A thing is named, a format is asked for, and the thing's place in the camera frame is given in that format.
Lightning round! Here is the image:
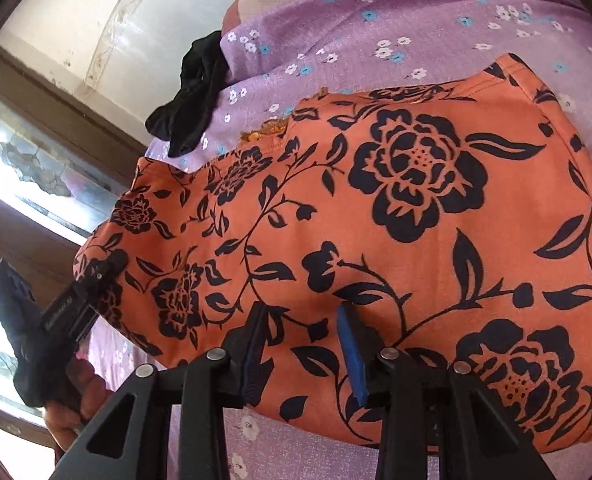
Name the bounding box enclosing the orange black floral blouse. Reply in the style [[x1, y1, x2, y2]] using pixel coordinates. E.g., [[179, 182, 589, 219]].
[[74, 53, 592, 453]]

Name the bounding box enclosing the person's left hand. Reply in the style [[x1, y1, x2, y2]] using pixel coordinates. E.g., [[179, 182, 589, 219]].
[[43, 358, 114, 451]]

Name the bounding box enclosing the brown wooden glass door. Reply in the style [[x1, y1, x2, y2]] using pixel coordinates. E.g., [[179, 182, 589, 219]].
[[0, 41, 149, 480]]

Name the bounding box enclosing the black crumpled garment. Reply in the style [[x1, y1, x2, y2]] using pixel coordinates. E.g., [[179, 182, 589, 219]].
[[145, 30, 229, 158]]

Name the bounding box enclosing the purple floral bed sheet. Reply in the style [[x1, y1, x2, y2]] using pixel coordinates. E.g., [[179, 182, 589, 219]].
[[85, 0, 592, 480]]

